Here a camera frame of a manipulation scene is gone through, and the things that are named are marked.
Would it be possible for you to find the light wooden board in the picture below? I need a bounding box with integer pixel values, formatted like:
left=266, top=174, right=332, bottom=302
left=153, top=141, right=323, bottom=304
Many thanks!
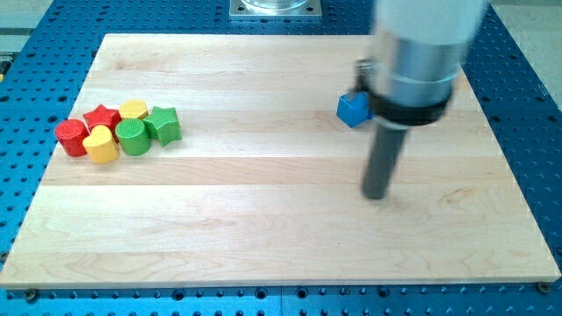
left=1, top=33, right=560, bottom=289

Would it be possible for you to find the blue cube block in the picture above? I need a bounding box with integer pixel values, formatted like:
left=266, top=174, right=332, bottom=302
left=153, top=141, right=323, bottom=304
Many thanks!
left=336, top=92, right=373, bottom=128

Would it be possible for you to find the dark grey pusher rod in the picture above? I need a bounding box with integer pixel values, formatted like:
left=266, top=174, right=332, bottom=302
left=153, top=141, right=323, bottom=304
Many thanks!
left=362, top=125, right=407, bottom=200

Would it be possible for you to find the green star block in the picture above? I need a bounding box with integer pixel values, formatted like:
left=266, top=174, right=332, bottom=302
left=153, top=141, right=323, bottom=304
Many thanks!
left=142, top=106, right=182, bottom=147

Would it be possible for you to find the green cylinder block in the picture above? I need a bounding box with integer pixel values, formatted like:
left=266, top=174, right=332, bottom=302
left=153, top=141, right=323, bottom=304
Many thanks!
left=115, top=118, right=151, bottom=156

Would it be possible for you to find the yellow rounded block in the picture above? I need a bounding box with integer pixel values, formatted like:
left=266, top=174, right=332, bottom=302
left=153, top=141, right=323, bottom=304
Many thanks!
left=119, top=99, right=149, bottom=119

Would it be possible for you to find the red star block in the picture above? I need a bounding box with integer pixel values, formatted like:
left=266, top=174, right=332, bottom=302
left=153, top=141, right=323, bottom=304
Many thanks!
left=83, top=104, right=122, bottom=143

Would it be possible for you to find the yellow heart block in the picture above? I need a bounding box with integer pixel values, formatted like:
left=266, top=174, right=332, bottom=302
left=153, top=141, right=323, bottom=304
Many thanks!
left=83, top=126, right=119, bottom=164

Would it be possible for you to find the red cylinder block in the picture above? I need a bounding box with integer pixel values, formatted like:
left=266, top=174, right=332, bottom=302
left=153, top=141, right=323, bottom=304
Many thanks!
left=54, top=118, right=90, bottom=157

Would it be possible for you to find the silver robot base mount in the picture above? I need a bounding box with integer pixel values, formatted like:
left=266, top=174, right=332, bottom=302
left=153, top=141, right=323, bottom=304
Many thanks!
left=229, top=0, right=322, bottom=18

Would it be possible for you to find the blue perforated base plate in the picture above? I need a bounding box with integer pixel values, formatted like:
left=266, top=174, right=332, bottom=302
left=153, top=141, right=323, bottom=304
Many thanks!
left=1, top=1, right=561, bottom=315

